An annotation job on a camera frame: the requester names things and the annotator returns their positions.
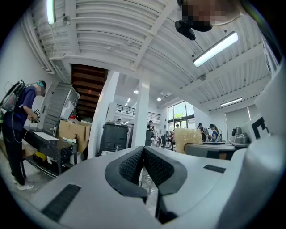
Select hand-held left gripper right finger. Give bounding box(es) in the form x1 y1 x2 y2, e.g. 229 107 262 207
144 145 235 226

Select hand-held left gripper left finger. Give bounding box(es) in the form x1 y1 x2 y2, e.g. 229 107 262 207
28 145 163 229

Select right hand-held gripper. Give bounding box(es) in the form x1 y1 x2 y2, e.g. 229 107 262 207
184 113 270 161

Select beige loofah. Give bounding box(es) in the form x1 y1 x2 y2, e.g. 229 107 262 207
173 128 203 155

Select glass entrance doors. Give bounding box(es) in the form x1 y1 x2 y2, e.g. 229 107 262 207
167 101 195 135

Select white tube ceiling light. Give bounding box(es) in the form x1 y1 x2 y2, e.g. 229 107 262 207
46 0 57 25
220 97 244 107
193 30 240 68

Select black round appliance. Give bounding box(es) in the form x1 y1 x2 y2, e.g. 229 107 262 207
99 122 130 155

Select large cardboard box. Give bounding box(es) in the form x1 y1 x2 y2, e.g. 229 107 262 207
58 119 93 154

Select black marble table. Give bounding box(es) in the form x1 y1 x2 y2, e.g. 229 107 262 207
21 129 78 178

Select white flat board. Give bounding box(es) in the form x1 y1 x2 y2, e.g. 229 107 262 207
33 131 59 142

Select white square column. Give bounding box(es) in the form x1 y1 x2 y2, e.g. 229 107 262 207
131 78 151 149

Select black balcony railing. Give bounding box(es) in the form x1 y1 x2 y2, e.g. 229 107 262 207
115 103 162 122

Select large white fan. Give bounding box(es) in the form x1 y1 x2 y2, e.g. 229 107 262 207
42 81 80 131

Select brown wooden staircase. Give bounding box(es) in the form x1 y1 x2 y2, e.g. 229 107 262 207
70 63 109 119

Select person's head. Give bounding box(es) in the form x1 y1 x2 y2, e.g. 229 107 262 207
177 0 244 33

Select black head-worn camera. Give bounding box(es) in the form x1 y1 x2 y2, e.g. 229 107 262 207
174 19 197 41

